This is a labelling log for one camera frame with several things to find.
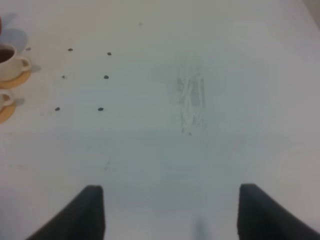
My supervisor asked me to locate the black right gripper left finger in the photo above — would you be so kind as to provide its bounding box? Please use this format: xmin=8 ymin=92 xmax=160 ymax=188
xmin=28 ymin=185 xmax=105 ymax=240

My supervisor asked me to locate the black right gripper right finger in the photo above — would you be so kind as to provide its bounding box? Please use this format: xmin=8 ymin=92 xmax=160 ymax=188
xmin=237 ymin=183 xmax=320 ymax=240

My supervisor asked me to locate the orange near coaster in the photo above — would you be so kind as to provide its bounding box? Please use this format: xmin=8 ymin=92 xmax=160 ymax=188
xmin=0 ymin=102 xmax=16 ymax=124

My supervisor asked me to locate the orange coaster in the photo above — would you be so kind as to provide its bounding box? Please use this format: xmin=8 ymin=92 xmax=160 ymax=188
xmin=0 ymin=70 xmax=32 ymax=89
xmin=0 ymin=102 xmax=16 ymax=124

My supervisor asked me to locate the white near teacup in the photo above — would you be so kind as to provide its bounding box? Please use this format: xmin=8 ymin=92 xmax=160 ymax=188
xmin=0 ymin=89 xmax=15 ymax=110

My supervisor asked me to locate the white teacup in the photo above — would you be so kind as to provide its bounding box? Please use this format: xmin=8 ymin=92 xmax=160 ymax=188
xmin=0 ymin=89 xmax=15 ymax=110
xmin=0 ymin=43 xmax=32 ymax=82

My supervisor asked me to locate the orange far coaster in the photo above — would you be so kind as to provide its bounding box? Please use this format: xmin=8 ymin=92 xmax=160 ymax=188
xmin=0 ymin=70 xmax=32 ymax=89

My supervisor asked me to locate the white far teacup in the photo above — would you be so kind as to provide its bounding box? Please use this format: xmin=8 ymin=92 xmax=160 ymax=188
xmin=0 ymin=43 xmax=32 ymax=82

